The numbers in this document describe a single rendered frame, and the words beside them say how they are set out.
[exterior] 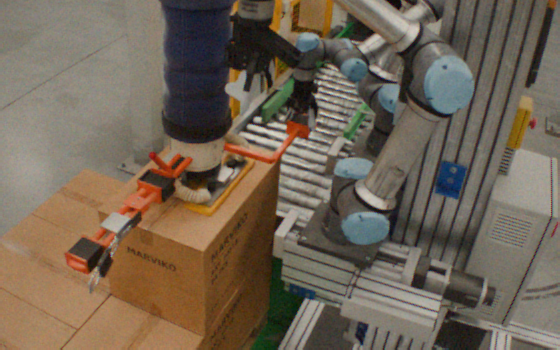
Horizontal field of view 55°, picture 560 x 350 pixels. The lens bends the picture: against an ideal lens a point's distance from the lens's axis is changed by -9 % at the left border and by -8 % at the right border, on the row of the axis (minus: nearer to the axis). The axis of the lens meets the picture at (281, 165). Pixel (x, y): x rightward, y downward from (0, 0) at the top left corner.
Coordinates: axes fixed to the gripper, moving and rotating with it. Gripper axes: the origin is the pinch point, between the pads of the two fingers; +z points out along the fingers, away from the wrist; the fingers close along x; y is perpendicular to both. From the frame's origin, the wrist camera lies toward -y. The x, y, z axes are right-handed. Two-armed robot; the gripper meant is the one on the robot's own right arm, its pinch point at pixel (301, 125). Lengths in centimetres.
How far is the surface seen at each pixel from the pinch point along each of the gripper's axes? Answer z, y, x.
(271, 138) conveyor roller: 56, -71, -38
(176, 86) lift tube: -27, 40, -27
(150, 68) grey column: 36, -79, -118
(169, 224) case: 13, 55, -22
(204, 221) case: 13, 49, -13
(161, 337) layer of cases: 53, 69, -20
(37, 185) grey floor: 107, -29, -176
